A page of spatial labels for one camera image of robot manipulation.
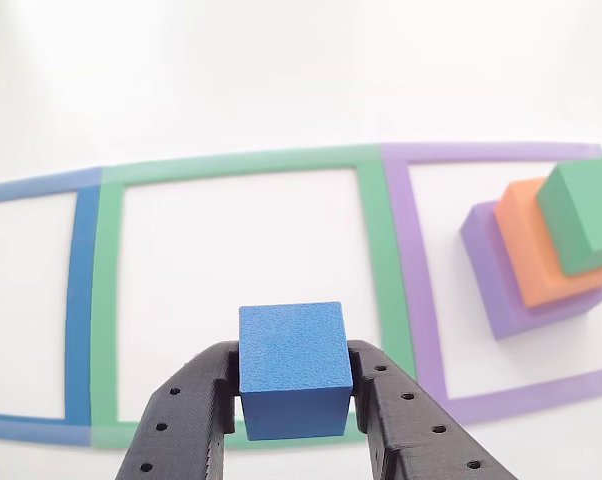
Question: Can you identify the small blue cube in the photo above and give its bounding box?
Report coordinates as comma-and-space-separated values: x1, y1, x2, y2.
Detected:
238, 301, 353, 442

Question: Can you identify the purple square block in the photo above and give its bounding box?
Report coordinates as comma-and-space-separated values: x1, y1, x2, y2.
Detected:
459, 199, 602, 341

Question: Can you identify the orange square block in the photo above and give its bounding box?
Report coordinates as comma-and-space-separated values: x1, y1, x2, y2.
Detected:
494, 177, 602, 309

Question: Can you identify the green cube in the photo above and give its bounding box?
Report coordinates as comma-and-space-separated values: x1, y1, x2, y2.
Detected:
535, 155, 602, 277

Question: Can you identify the purple tape square frame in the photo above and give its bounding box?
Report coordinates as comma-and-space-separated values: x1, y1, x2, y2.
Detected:
380, 142, 602, 426

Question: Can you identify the blue tape square frame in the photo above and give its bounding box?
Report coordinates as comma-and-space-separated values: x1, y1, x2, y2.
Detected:
0, 167, 105, 449

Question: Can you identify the green tape square frame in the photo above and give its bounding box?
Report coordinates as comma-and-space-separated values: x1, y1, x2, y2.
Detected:
89, 143, 416, 451

